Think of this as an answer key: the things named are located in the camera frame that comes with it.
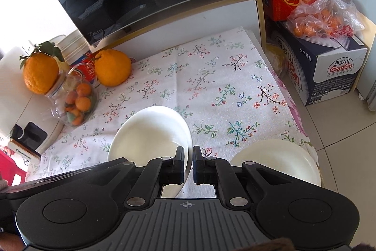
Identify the pile of small tangerines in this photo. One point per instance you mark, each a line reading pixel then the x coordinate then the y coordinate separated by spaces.
pixel 82 102

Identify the clear glass jar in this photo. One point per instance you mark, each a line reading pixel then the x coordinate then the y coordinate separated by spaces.
pixel 58 112

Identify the white plate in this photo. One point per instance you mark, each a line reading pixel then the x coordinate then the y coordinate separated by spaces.
pixel 279 159

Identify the plastic bag of oranges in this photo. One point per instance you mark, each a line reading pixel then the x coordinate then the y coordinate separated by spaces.
pixel 323 18

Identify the white bowl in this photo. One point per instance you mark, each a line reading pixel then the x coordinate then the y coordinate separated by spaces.
pixel 147 133

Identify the large orange citrus with leaves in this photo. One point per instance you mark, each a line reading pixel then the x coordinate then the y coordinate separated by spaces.
pixel 39 74

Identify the white stacked paper cups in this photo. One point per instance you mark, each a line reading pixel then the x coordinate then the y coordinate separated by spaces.
pixel 73 45

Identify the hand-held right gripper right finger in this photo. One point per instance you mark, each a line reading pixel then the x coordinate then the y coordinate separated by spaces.
pixel 197 168

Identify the pink floral cloth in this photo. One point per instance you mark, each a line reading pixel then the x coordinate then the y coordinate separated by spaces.
pixel 298 121

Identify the large orange citrus fruit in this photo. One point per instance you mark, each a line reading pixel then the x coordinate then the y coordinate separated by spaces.
pixel 113 68

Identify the person's left hand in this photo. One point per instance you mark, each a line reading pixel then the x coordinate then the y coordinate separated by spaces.
pixel 10 243

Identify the dark blue cardboard box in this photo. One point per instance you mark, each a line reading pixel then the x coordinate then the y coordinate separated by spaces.
pixel 332 71

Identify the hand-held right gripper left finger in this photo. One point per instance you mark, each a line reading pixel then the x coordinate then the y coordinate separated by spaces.
pixel 179 168

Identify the white kitchen appliance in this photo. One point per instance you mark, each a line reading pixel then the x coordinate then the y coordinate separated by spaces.
pixel 17 109

